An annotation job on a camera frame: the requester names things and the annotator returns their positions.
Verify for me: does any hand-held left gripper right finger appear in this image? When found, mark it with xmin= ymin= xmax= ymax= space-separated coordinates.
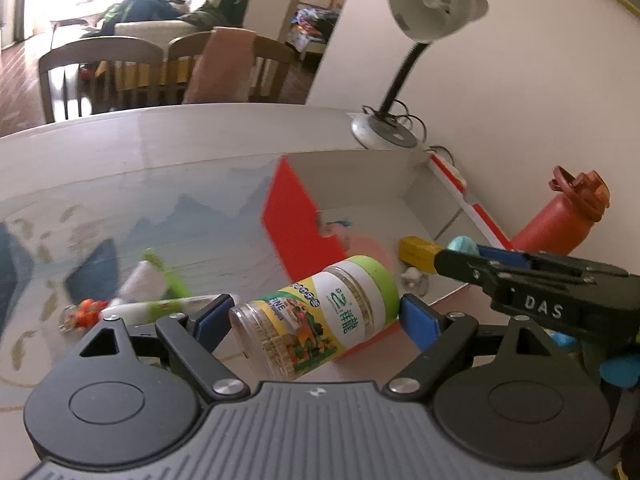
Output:
xmin=384 ymin=294 xmax=576 ymax=403

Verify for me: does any white green tube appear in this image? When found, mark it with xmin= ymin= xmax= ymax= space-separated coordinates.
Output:
xmin=99 ymin=295 xmax=221 ymax=325

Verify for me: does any grey desk lamp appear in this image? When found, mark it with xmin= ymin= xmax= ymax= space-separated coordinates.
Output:
xmin=350 ymin=0 xmax=490 ymax=152

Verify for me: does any cluttered bed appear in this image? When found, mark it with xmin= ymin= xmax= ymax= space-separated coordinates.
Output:
xmin=287 ymin=5 xmax=341 ymax=53

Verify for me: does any white green blanket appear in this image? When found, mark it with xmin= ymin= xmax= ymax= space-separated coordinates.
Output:
xmin=190 ymin=0 xmax=253 ymax=28

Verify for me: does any pink cloth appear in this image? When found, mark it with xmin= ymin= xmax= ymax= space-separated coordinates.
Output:
xmin=184 ymin=27 xmax=258 ymax=106

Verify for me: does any clear jar with green lid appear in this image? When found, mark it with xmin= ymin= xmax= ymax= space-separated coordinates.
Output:
xmin=229 ymin=255 xmax=401 ymax=380

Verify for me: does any small yellow box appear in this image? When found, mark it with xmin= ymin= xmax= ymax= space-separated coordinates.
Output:
xmin=398 ymin=236 xmax=443 ymax=275

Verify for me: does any green highlighter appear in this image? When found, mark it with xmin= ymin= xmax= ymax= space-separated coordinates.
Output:
xmin=144 ymin=252 xmax=192 ymax=302

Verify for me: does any keyring with orange charm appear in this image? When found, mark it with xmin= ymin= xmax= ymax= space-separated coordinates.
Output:
xmin=59 ymin=297 xmax=111 ymax=335

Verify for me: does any teal yarn ball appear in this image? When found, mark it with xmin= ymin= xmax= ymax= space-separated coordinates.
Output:
xmin=446 ymin=235 xmax=480 ymax=256

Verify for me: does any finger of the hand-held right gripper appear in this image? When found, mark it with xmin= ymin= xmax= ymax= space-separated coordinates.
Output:
xmin=434 ymin=247 xmax=591 ymax=292
xmin=475 ymin=244 xmax=631 ymax=278

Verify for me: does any red cardboard box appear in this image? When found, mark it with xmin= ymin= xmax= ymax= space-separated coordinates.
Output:
xmin=261 ymin=151 xmax=514 ymax=363

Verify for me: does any wooden dining chair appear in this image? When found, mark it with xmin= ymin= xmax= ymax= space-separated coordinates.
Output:
xmin=38 ymin=36 xmax=166 ymax=123
xmin=166 ymin=30 xmax=296 ymax=103

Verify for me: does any beige sofa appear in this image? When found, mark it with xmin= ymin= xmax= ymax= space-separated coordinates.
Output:
xmin=95 ymin=0 xmax=256 ymax=46

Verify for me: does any orange red water bottle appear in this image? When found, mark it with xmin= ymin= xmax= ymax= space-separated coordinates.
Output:
xmin=510 ymin=165 xmax=612 ymax=256

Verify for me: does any black lamp cable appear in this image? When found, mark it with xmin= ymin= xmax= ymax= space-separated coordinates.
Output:
xmin=362 ymin=104 xmax=458 ymax=161

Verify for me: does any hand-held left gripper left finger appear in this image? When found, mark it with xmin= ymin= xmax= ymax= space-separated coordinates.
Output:
xmin=75 ymin=294 xmax=251 ymax=403

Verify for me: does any dark clothing pile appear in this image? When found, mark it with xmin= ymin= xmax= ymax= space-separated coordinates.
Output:
xmin=102 ymin=0 xmax=196 ymax=26

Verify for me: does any white coffee table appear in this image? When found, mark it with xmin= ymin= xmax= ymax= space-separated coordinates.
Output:
xmin=50 ymin=2 xmax=108 ymax=41

